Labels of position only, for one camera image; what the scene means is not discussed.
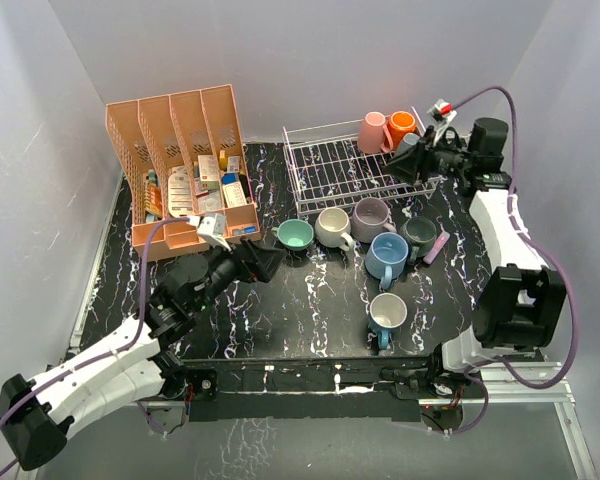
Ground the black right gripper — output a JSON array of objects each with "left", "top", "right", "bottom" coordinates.
[{"left": 381, "top": 126, "right": 472, "bottom": 185}]

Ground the white mug blue handle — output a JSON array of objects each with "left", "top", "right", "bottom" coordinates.
[{"left": 368, "top": 292, "right": 407, "bottom": 350}]

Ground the grey-blue printed mug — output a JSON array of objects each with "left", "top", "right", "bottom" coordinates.
[{"left": 394, "top": 132, "right": 420, "bottom": 158}]

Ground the cream speckled mug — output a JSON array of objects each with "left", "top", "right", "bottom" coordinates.
[{"left": 315, "top": 207, "right": 354, "bottom": 252}]

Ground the blue round container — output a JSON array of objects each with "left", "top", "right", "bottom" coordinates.
[{"left": 222, "top": 172, "right": 240, "bottom": 185}]

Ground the pink mug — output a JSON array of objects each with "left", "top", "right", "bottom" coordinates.
[{"left": 357, "top": 112, "right": 394, "bottom": 155}]

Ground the yellow small box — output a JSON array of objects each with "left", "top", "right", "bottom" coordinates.
[{"left": 218, "top": 149, "right": 228, "bottom": 171}]

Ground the orange mug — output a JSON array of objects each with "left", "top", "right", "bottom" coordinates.
[{"left": 387, "top": 111, "right": 418, "bottom": 151}]

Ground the orange medicine box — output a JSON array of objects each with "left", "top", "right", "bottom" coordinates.
[{"left": 144, "top": 182, "right": 162, "bottom": 218}]

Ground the white wire dish rack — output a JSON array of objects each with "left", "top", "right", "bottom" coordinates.
[{"left": 282, "top": 120, "right": 442, "bottom": 217}]

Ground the white blister pack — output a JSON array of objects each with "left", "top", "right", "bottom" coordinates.
[{"left": 167, "top": 166, "right": 194, "bottom": 217}]

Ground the teal green cup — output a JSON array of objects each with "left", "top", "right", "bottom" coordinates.
[{"left": 271, "top": 219, "right": 314, "bottom": 251}]

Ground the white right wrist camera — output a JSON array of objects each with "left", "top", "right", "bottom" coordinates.
[{"left": 427, "top": 99, "right": 457, "bottom": 145}]

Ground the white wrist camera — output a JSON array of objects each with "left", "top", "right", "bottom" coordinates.
[
  {"left": 427, "top": 99, "right": 457, "bottom": 145},
  {"left": 196, "top": 213, "right": 231, "bottom": 251}
]

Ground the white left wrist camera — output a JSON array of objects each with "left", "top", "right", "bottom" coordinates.
[{"left": 196, "top": 213, "right": 231, "bottom": 251}]

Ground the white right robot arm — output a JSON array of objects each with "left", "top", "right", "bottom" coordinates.
[{"left": 385, "top": 117, "right": 567, "bottom": 397}]

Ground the peach plastic file organizer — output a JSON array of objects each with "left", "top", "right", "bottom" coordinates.
[{"left": 105, "top": 85, "right": 261, "bottom": 261}]

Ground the white red medicine box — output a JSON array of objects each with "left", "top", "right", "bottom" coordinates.
[{"left": 197, "top": 154, "right": 219, "bottom": 188}]

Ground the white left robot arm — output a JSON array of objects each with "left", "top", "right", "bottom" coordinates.
[{"left": 0, "top": 239, "right": 285, "bottom": 471}]

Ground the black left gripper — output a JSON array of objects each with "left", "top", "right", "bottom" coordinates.
[{"left": 192, "top": 235, "right": 286, "bottom": 313}]

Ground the blue capped small bottle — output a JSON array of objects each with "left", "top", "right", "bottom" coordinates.
[{"left": 232, "top": 226, "right": 257, "bottom": 236}]

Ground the light blue mug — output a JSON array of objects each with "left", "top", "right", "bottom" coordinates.
[{"left": 364, "top": 232, "right": 409, "bottom": 290}]

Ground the lavender wide mug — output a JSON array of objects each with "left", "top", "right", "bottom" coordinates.
[{"left": 351, "top": 197, "right": 396, "bottom": 244}]

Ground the dark grey-green mug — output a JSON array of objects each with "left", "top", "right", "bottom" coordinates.
[{"left": 398, "top": 216, "right": 438, "bottom": 265}]

